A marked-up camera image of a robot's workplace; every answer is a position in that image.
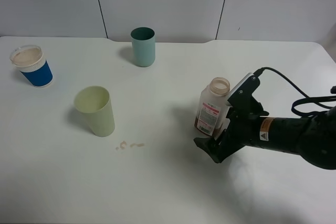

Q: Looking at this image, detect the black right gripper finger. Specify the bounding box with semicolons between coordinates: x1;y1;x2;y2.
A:
194;136;228;164

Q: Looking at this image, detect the blue sleeved paper cup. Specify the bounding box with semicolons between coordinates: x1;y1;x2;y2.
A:
10;45;54;88

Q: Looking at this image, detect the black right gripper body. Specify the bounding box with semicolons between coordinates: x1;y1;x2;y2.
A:
222;109;273;157

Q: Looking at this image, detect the light green plastic cup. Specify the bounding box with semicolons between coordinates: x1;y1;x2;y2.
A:
74;86;115;137

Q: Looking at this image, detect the teal plastic cup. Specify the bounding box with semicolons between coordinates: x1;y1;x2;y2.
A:
131;27;155;67

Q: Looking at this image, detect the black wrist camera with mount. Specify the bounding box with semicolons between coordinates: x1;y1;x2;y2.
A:
227;73;269;116

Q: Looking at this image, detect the black camera cable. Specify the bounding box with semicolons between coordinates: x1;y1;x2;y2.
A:
254;67;336;116

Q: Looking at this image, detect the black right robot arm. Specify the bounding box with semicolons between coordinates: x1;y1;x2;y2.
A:
194;108;335;170

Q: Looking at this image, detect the clear plastic drink bottle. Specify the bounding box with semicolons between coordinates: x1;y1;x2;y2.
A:
194;77;230;137

